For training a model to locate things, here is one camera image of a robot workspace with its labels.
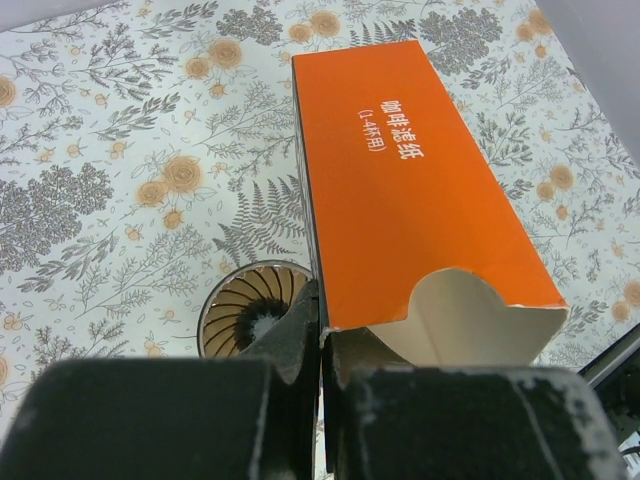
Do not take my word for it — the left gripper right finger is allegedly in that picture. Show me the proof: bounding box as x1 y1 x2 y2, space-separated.
322 328 627 479

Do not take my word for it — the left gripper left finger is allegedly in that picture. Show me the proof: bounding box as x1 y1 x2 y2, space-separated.
1 281 320 479

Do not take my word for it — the grey glass dripper cone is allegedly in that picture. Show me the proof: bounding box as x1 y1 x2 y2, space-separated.
196 260 313 358

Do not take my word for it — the coffee filter paper box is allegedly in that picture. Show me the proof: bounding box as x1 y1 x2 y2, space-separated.
292 40 568 368

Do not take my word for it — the floral patterned table mat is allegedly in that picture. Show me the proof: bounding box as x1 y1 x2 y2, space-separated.
1 1 639 423

